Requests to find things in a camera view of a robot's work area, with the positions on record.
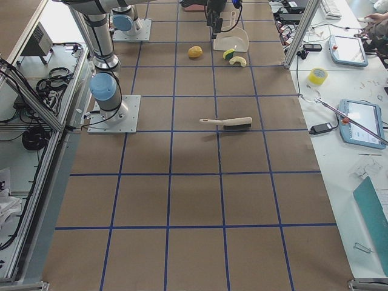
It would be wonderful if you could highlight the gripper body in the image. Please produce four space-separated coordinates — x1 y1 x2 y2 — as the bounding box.
206 0 226 21

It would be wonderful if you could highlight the beige plastic dustpan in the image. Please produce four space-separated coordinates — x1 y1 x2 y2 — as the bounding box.
213 26 249 53

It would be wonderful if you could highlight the beige hand brush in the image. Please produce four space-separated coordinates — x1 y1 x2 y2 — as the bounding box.
199 117 253 130

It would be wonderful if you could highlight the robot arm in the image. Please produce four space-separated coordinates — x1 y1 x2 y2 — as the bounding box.
62 1 144 123
112 0 226 38

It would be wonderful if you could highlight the black lined trash bin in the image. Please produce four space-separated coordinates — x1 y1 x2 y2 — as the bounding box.
178 0 207 12

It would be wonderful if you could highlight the yellow green sponge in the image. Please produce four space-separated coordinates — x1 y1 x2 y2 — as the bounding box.
222 48 235 60

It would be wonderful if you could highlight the brown potato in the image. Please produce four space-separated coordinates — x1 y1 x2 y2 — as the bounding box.
187 45 203 59

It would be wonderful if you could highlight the yellow tape roll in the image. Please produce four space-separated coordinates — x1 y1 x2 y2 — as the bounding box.
307 67 328 86

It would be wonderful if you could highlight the white keyboard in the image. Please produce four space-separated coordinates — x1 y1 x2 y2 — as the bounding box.
320 0 342 20

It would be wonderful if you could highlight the black power adapter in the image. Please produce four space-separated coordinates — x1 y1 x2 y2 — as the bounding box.
309 122 333 135

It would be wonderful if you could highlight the grey control box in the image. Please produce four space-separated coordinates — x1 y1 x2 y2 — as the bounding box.
21 22 53 65

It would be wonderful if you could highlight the near blue teach pendant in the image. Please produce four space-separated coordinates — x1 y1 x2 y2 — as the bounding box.
338 99 386 149

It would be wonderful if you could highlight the teal folder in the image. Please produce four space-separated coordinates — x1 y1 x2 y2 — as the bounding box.
353 176 387 276

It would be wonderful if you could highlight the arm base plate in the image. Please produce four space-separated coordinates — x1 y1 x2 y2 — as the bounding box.
87 95 141 134
113 16 152 42

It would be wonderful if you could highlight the aluminium frame post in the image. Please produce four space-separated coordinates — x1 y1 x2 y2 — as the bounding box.
283 0 321 69

